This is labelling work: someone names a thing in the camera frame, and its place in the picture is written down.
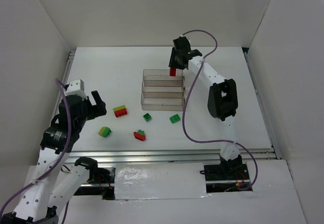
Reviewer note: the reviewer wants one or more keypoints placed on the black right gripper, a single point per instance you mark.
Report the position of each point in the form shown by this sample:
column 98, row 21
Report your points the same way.
column 177, row 60

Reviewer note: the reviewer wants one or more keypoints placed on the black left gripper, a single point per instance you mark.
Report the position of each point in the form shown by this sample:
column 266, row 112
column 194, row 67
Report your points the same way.
column 92, row 108

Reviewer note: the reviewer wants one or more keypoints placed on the red lego brick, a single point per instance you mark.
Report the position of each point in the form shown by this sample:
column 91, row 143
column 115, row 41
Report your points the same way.
column 173, row 71

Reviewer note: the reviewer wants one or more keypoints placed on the red and green lego piece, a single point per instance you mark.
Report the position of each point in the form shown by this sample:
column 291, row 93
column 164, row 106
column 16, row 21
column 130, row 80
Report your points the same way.
column 139, row 135

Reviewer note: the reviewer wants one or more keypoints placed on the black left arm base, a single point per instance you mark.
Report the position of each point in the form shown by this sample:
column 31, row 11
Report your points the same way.
column 50, row 218

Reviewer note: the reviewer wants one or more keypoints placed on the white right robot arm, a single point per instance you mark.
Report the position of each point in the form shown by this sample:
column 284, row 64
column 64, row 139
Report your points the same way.
column 222, row 98

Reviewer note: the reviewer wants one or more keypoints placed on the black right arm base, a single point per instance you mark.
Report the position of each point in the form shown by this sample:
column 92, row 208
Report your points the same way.
column 214, row 173

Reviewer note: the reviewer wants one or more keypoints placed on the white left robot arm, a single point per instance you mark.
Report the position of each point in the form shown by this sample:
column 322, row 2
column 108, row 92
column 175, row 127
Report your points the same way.
column 43, row 201

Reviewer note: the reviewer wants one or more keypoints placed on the lime and red lego block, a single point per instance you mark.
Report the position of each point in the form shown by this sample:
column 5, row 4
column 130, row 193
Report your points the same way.
column 120, row 111

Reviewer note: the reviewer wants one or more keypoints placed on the lime and green rounded lego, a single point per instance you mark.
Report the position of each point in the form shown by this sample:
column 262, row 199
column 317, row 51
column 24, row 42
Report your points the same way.
column 105, row 132

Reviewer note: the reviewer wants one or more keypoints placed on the small green square lego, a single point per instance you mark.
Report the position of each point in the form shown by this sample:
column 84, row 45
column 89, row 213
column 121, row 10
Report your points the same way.
column 147, row 117

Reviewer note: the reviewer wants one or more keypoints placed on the green lego brick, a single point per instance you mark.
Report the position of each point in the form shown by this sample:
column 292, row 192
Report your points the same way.
column 175, row 118

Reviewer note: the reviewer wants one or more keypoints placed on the white foam board cover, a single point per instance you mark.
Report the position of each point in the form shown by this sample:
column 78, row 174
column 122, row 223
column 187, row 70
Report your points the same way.
column 159, row 181

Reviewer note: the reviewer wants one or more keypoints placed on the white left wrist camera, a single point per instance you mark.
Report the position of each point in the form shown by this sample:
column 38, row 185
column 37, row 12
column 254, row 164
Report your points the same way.
column 76, row 87

